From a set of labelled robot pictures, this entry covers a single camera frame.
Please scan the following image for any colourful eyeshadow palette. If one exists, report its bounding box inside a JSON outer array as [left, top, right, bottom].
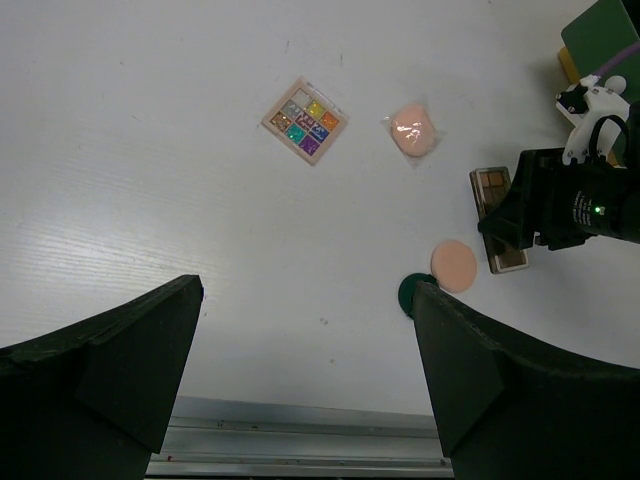
[[261, 76, 349, 166]]

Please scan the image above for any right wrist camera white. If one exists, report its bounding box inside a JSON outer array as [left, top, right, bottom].
[[555, 74, 630, 165]]

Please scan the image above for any wrapped peach makeup sponge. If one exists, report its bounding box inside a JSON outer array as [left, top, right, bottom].
[[382, 101, 445, 168]]

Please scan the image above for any round peach powder puff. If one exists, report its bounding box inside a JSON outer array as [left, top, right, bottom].
[[430, 240, 478, 294]]

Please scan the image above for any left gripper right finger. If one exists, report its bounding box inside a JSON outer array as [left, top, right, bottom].
[[413, 283, 639, 479]]

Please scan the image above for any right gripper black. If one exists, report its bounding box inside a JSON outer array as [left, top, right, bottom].
[[477, 102, 640, 251]]

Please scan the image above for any dark brown eyeshadow palette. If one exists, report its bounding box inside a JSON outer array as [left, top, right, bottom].
[[469, 166, 529, 275]]

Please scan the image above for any dark green round compact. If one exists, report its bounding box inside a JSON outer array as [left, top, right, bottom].
[[397, 272, 439, 319]]

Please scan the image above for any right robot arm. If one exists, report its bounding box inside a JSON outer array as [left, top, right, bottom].
[[478, 102, 639, 251]]

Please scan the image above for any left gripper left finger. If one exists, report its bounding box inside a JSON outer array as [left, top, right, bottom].
[[1, 275, 203, 479]]

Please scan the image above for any green drawer box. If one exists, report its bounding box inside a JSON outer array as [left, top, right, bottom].
[[559, 0, 640, 166]]

